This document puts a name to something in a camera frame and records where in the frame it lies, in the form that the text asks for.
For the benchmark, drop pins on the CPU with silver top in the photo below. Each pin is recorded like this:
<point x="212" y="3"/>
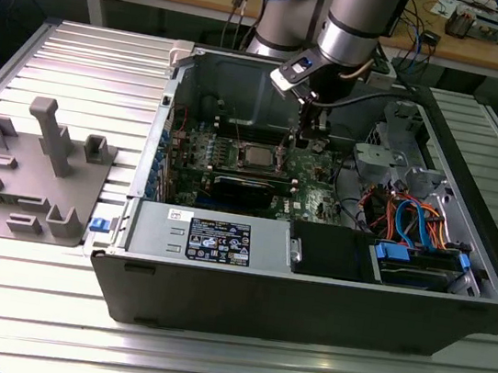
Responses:
<point x="259" y="155"/>

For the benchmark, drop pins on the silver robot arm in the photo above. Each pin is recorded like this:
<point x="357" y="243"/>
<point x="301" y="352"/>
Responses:
<point x="348" y="43"/>

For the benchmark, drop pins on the CPU socket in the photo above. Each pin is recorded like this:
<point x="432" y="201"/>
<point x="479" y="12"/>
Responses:
<point x="240" y="159"/>

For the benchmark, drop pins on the grey metal drive cage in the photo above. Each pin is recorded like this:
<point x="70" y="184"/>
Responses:
<point x="387" y="157"/>

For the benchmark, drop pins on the green motherboard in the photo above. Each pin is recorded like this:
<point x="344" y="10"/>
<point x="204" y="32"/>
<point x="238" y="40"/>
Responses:
<point x="311" y="204"/>

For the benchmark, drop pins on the copper finned cooler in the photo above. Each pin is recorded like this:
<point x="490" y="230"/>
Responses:
<point x="459" y="23"/>

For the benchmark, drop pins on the black graphics card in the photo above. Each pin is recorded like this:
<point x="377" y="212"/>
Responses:
<point x="241" y="193"/>

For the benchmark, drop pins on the grey plastic case latch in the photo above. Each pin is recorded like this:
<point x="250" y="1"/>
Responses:
<point x="182" y="53"/>

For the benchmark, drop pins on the green circuit board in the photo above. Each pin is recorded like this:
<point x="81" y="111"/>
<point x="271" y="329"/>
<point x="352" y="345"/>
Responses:
<point x="486" y="32"/>

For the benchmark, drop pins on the black plastic drive box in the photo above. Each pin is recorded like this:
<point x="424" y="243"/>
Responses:
<point x="330" y="251"/>

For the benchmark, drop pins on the hard disk in blue carrier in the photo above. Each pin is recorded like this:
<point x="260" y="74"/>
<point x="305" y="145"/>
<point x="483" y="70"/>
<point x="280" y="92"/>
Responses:
<point x="418" y="271"/>

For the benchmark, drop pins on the grey power supply unit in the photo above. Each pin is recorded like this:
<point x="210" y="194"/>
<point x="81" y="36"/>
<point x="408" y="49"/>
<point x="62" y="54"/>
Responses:
<point x="155" y="229"/>

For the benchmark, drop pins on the black PC case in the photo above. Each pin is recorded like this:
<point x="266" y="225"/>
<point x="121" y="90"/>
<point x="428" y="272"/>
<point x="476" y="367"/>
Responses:
<point x="260" y="304"/>

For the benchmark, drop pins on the blue plastic latch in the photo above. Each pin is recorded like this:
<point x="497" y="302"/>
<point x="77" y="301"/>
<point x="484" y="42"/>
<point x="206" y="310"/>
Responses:
<point x="97" y="224"/>

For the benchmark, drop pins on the grey parts rack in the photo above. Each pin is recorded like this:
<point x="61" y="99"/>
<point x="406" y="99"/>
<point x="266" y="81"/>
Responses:
<point x="21" y="191"/>

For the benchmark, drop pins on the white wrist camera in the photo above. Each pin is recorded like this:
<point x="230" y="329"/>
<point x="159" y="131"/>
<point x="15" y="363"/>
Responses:
<point x="295" y="70"/>

